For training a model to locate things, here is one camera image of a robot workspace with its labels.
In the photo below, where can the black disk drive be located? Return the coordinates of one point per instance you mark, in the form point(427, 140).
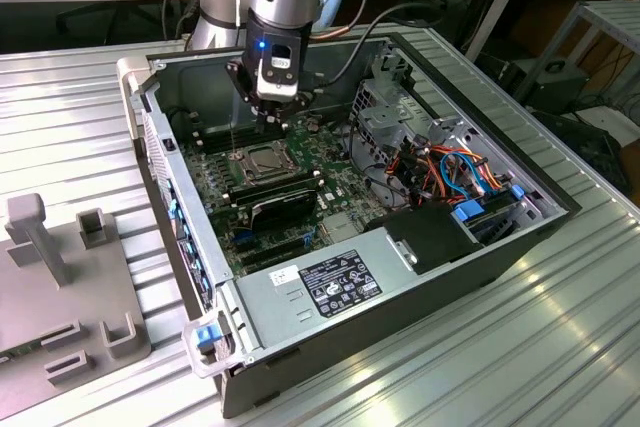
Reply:
point(500, 207)

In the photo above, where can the black expansion slot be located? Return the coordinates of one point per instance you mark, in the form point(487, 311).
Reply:
point(275, 252)

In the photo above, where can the grey metal shelf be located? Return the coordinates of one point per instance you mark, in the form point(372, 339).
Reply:
point(615, 12)

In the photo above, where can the silver drive cage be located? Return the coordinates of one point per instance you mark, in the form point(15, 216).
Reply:
point(385, 117)

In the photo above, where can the clear plastic bracket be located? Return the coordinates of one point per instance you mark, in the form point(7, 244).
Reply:
point(192, 362)

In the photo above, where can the small blue clip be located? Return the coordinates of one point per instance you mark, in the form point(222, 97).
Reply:
point(517, 192)

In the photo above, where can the small black switch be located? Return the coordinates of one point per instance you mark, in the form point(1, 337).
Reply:
point(168, 144)

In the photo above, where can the grey parts rack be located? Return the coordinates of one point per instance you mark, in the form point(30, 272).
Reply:
point(60, 297)

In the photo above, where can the silver chipset heatsink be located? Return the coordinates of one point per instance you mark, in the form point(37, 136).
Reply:
point(340, 227)

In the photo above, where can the blue disk carrier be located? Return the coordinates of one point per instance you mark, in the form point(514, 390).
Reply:
point(470, 209)

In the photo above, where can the green motherboard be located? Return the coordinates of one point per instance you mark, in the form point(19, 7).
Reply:
point(340, 182)

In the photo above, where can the green board in rack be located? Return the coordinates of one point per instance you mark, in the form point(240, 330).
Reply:
point(20, 351)

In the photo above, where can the blue case latch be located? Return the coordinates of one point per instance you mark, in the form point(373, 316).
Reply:
point(206, 337)

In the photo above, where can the silver power supply unit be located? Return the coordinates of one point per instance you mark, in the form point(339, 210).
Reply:
point(280, 307)

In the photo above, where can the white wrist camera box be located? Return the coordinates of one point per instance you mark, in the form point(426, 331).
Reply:
point(277, 84)

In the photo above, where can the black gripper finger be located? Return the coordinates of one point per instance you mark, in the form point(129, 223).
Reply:
point(245, 82)
point(300, 102)

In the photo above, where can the black graphics card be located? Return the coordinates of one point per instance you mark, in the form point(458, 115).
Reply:
point(282, 209)

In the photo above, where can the black open PC case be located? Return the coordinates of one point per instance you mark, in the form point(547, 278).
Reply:
point(400, 307)

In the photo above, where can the CPU socket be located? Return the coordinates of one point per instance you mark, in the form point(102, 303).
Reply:
point(256, 180)

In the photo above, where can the black plastic shroud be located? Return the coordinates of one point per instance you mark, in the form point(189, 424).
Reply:
point(430, 237)

